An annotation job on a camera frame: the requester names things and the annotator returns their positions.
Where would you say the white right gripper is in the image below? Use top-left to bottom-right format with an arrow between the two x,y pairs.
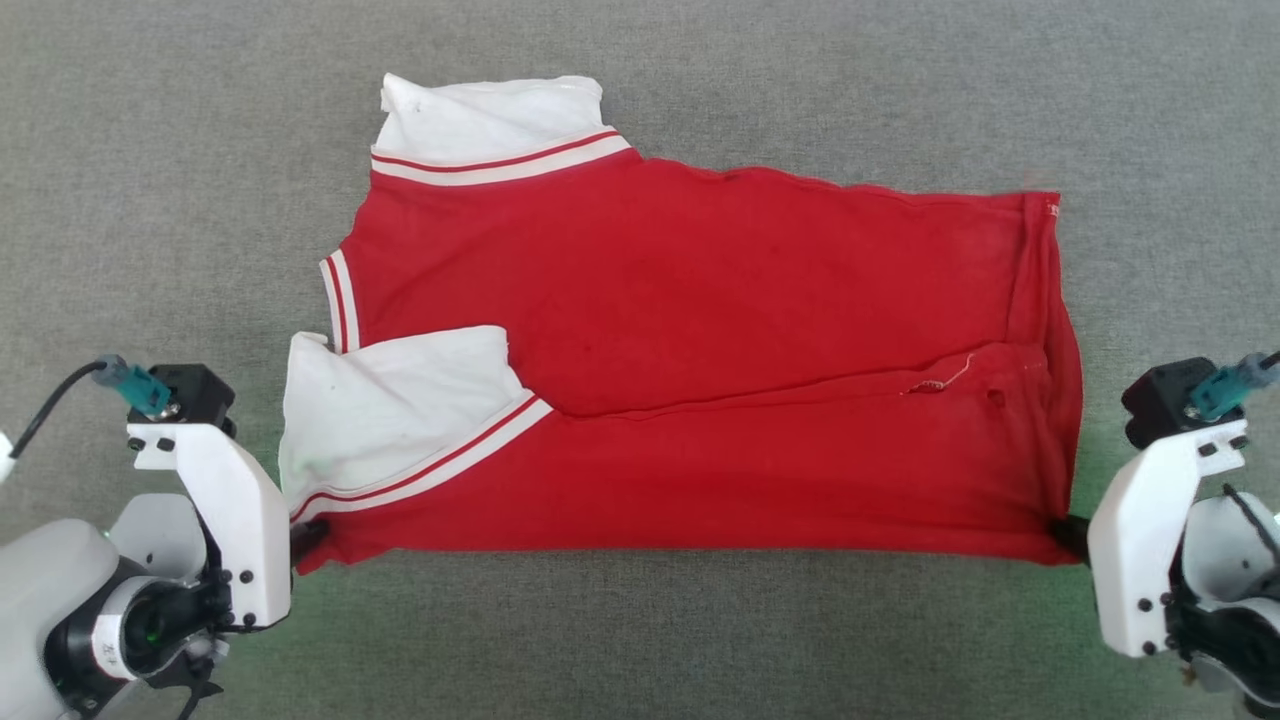
1050,420 -> 1251,658

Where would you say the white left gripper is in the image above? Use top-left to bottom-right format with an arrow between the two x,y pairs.
127,423 -> 329,631

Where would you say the red shirt with white sleeves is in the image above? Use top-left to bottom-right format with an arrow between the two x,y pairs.
278,73 -> 1084,576

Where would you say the grey fabric sofa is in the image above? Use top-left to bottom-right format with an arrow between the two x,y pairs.
0,0 -> 1280,720

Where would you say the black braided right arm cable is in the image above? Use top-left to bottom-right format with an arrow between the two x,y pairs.
1222,483 -> 1280,561

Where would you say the teal right camera connector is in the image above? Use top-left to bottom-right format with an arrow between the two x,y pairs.
1188,352 -> 1280,421

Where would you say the teal camera connector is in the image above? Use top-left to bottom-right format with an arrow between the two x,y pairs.
1188,352 -> 1280,421
92,355 -> 173,418

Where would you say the teal left camera connector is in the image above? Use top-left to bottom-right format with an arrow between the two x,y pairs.
92,355 -> 173,418

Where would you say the black left camera cable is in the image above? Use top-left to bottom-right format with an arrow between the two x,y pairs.
8,360 -> 111,461

